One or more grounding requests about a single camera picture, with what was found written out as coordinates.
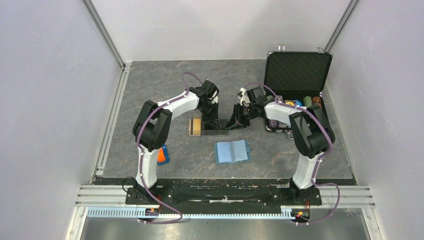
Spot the aluminium frame post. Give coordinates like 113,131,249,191
82,0,126,70
324,0,360,52

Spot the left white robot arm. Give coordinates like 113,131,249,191
132,80,220,204

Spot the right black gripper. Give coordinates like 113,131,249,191
226,103,256,131

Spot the clear acrylic card tray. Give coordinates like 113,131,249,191
187,113,230,137

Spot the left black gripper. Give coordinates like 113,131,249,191
198,101,220,130

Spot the left aluminium frame post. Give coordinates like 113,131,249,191
82,0,126,70

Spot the white slotted cable duct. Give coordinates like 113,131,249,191
87,206,307,220

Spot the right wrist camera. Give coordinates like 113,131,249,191
237,87,251,107

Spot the blue card holder wallet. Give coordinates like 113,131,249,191
214,140,252,165

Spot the black poker chip case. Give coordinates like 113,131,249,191
263,50,333,117

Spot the gold card stack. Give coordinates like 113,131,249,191
188,118,202,136

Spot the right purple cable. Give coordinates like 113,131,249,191
244,82,341,227

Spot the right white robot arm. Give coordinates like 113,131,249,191
225,87,335,204

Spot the right aluminium frame post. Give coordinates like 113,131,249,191
324,0,360,52

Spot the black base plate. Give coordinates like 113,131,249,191
125,178,323,214

